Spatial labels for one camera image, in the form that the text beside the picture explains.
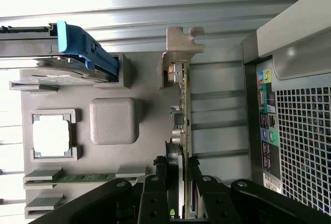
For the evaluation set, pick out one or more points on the silver CPU chip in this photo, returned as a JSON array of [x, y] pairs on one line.
[[51, 134]]

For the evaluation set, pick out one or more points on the grey plastic parts rack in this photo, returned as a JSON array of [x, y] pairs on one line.
[[113, 99]]

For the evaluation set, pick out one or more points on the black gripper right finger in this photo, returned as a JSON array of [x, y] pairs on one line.
[[214, 203]]

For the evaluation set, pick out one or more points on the open Dell PC case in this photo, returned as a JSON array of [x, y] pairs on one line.
[[305, 136]]

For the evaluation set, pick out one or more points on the green RAM stick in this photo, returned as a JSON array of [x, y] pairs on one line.
[[85, 177]]

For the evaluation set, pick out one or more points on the hard disk in blue caddy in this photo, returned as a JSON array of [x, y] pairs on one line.
[[77, 45]]

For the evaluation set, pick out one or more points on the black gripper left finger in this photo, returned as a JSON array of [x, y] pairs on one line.
[[152, 200]]

